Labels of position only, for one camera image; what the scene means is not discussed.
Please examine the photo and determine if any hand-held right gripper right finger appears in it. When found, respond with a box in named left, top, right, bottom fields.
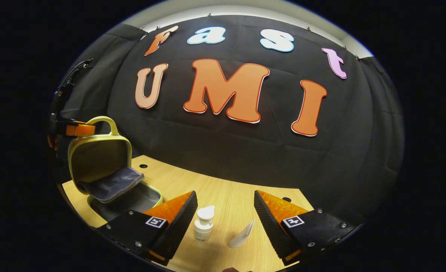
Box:
left=254, top=190, right=359, bottom=266

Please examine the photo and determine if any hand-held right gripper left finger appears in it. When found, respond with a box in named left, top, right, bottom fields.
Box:
left=96, top=190, right=198, bottom=266

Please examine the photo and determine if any white pump bottle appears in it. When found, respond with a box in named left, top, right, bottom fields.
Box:
left=194, top=206, right=216, bottom=241

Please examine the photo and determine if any white squeeze tube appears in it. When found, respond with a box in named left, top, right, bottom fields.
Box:
left=228, top=219, right=255, bottom=249

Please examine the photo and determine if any black backdrop cloth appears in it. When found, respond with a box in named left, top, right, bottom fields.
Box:
left=49, top=14, right=405, bottom=223

